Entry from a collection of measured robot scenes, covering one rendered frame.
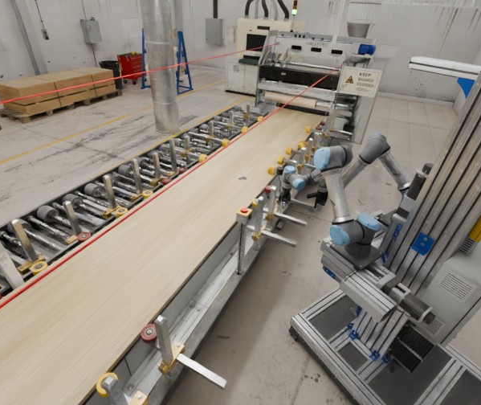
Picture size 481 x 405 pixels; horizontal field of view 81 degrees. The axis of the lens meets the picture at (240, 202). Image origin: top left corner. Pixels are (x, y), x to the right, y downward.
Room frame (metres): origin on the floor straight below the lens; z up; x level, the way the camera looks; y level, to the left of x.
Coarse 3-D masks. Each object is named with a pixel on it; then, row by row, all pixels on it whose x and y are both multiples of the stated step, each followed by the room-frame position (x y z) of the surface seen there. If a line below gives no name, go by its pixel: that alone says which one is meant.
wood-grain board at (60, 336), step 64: (256, 128) 3.52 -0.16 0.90; (192, 192) 1.94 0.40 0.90; (256, 192) 2.00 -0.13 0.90; (64, 256) 1.16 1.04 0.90; (128, 256) 1.19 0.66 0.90; (192, 256) 1.22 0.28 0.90; (0, 320) 0.74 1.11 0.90; (64, 320) 0.76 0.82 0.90; (128, 320) 0.78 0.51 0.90; (0, 384) 0.47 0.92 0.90; (64, 384) 0.48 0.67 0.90
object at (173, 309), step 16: (224, 240) 1.50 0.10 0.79; (208, 256) 1.31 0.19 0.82; (208, 272) 1.31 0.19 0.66; (192, 288) 1.13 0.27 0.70; (176, 304) 0.99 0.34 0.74; (128, 352) 0.67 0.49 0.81; (144, 352) 0.74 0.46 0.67; (112, 368) 0.59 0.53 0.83; (128, 368) 0.65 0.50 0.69; (96, 400) 0.49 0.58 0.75
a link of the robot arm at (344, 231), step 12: (324, 156) 1.36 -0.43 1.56; (336, 156) 1.38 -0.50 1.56; (324, 168) 1.35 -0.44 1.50; (336, 168) 1.34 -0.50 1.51; (336, 180) 1.31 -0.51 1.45; (336, 192) 1.27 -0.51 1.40; (336, 204) 1.24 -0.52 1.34; (336, 216) 1.21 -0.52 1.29; (348, 216) 1.20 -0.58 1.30; (336, 228) 1.15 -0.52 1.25; (348, 228) 1.14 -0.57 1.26; (360, 228) 1.16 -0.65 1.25; (336, 240) 1.14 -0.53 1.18; (348, 240) 1.11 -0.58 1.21
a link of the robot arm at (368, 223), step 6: (360, 216) 1.24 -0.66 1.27; (366, 216) 1.25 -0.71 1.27; (360, 222) 1.20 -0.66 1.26; (366, 222) 1.19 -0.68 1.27; (372, 222) 1.20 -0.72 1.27; (366, 228) 1.17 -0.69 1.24; (372, 228) 1.17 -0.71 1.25; (366, 234) 1.16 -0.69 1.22; (372, 234) 1.17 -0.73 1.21; (360, 240) 1.16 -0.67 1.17; (366, 240) 1.17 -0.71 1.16; (372, 240) 1.19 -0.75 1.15
